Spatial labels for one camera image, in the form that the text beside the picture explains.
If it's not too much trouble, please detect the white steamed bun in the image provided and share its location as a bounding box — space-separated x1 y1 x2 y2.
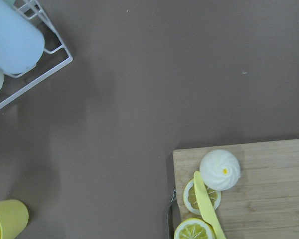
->
199 149 241 191

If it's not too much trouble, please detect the yellow plastic knife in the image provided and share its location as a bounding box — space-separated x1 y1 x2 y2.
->
194 171 226 239

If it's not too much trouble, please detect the lemon half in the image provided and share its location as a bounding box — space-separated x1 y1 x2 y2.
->
174 218 216 239

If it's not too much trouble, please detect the wooden cutting board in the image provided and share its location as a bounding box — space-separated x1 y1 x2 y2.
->
172 138 299 239

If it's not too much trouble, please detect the light blue cup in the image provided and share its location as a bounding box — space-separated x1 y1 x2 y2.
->
0 0 45 74

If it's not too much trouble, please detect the yellow cup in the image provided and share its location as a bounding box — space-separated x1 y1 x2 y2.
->
0 199 29 239

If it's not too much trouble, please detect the metal wire handle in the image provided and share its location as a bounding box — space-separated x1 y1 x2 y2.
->
166 188 177 239

